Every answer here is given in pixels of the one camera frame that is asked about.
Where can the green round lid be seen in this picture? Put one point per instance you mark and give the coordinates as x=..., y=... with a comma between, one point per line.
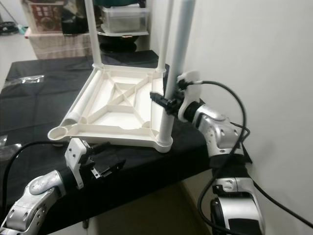
x=120, y=2

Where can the clear tape patch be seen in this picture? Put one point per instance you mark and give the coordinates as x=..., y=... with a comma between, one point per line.
x=7, y=147

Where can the clear plastic bag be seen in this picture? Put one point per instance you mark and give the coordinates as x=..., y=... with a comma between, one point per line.
x=24, y=81

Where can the broom with teal head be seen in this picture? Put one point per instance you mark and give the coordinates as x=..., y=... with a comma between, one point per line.
x=22, y=29

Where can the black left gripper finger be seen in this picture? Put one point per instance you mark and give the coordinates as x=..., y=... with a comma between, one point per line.
x=112, y=169
x=100, y=147

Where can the black bag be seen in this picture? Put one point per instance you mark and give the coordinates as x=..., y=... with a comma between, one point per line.
x=73, y=19

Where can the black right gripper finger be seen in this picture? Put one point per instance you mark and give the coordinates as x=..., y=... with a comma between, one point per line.
x=159, y=99

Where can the clear plastic storage box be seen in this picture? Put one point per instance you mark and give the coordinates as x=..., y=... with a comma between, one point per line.
x=122, y=19

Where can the cream plastic children table top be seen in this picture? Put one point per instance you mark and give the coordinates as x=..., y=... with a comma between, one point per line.
x=137, y=100

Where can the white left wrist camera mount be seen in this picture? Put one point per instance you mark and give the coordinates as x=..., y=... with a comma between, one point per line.
x=76, y=154

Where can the black table cloth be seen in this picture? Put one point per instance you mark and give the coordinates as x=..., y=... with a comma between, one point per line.
x=39, y=107

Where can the storage box with orange lid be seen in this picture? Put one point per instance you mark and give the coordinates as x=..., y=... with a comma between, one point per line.
x=46, y=17

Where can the cloth covered bench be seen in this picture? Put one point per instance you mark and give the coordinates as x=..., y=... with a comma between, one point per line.
x=58, y=46

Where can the black round bowl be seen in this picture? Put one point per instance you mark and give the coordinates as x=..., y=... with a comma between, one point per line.
x=120, y=44

